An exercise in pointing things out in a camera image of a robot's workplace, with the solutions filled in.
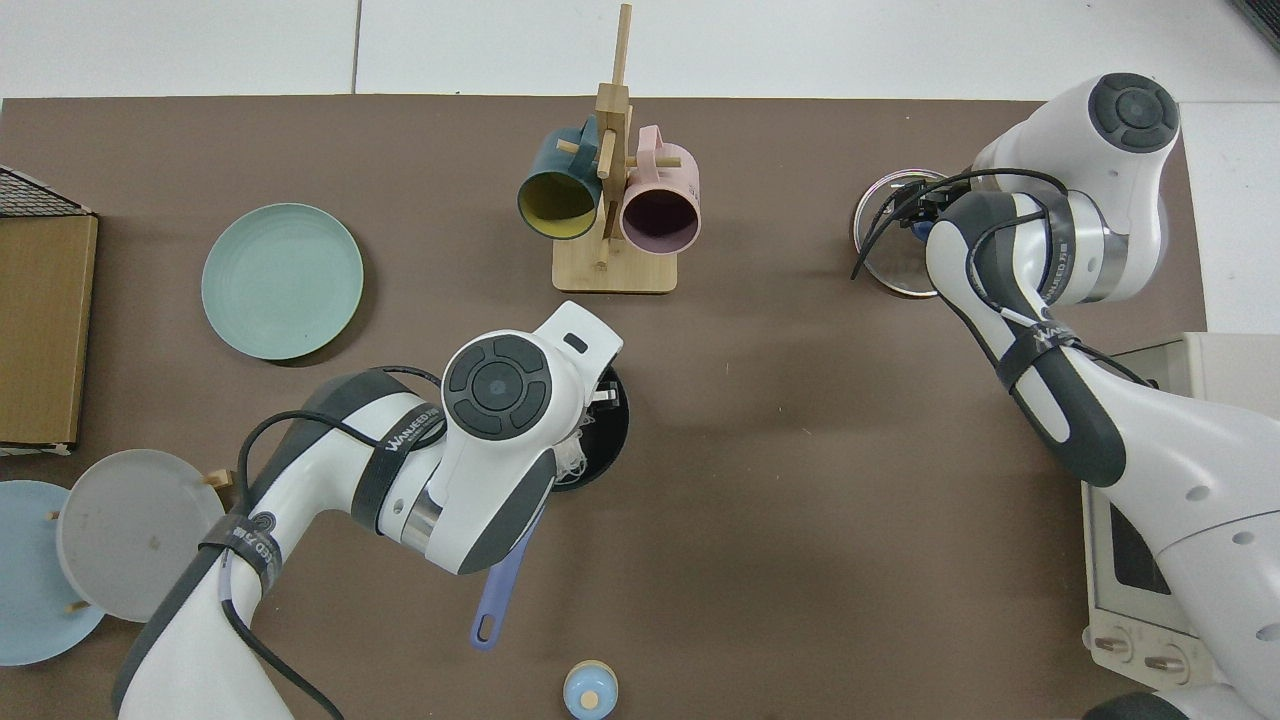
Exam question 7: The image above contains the glass lid blue knob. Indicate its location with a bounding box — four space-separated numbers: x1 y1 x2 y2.
852 168 949 299

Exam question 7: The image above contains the white vermicelli bundle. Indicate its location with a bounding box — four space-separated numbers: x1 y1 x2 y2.
553 432 593 483

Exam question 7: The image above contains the pale green plate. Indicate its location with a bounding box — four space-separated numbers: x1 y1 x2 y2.
201 203 365 361

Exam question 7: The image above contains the wooden plate rack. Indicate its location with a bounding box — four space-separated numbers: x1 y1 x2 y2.
45 468 235 613

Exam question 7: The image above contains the grey plate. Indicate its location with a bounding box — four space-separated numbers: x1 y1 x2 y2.
56 449 227 624

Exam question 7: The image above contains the light blue plate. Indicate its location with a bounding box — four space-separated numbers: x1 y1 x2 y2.
0 480 106 667

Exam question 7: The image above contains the wooden mug stand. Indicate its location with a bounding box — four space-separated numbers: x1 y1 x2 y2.
552 3 684 295

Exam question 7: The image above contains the brown table cloth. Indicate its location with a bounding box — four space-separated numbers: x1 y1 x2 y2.
0 95 1208 720

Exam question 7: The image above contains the pink mug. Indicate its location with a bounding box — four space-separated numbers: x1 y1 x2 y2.
620 125 702 254

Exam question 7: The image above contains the teal mug yellow inside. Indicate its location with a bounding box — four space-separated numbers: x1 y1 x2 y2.
517 115 604 241

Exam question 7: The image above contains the small blue round thing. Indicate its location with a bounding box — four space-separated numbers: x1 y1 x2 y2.
563 660 620 720

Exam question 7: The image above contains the dark ridged corner object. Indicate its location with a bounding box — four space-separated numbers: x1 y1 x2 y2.
1228 0 1280 51

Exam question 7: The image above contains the pale toaster oven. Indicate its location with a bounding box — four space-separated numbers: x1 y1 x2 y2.
1082 333 1280 701

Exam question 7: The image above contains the black pot purple handle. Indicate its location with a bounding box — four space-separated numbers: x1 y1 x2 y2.
470 362 631 653

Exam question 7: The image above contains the wire basket wooden floor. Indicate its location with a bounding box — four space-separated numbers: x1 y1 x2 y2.
0 165 99 457

